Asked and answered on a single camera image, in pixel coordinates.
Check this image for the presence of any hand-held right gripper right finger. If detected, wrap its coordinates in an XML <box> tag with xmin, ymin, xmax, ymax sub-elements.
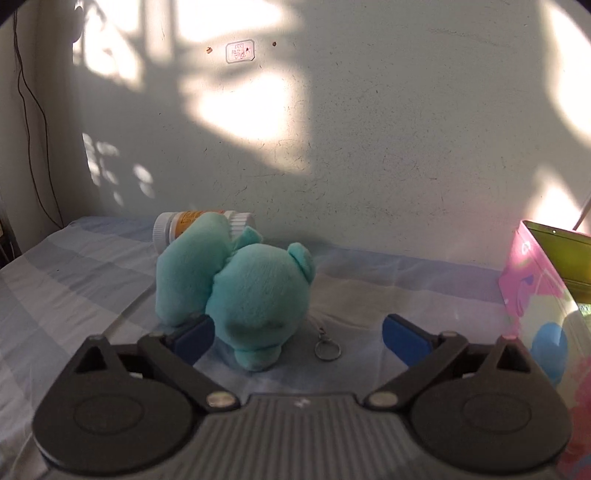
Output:
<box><xmin>366</xmin><ymin>313</ymin><xmax>548</xmax><ymax>411</ymax></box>

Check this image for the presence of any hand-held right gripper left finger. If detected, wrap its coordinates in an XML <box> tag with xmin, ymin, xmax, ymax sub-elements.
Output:
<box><xmin>74</xmin><ymin>315</ymin><xmax>242</xmax><ymax>411</ymax></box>

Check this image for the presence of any teal plush toy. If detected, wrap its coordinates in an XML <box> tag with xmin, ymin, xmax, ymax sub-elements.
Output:
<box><xmin>154</xmin><ymin>213</ymin><xmax>317</xmax><ymax>373</ymax></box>

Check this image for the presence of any white pill bottle orange label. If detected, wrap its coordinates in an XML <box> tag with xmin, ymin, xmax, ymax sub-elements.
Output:
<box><xmin>152</xmin><ymin>210</ymin><xmax>257</xmax><ymax>254</ymax></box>

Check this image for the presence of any blue checked bed sheet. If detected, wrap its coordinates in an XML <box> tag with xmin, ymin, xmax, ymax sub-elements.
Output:
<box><xmin>0</xmin><ymin>215</ymin><xmax>532</xmax><ymax>480</ymax></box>

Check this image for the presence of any metal key ring chain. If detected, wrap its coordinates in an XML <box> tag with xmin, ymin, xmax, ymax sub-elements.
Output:
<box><xmin>310</xmin><ymin>310</ymin><xmax>343</xmax><ymax>361</ymax></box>

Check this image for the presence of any thin black wall cable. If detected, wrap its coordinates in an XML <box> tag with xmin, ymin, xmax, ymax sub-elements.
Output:
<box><xmin>13</xmin><ymin>8</ymin><xmax>64</xmax><ymax>229</ymax></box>

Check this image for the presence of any white wall sticker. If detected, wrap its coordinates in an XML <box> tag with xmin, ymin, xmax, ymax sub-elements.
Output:
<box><xmin>225</xmin><ymin>41</ymin><xmax>256</xmax><ymax>64</ymax></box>

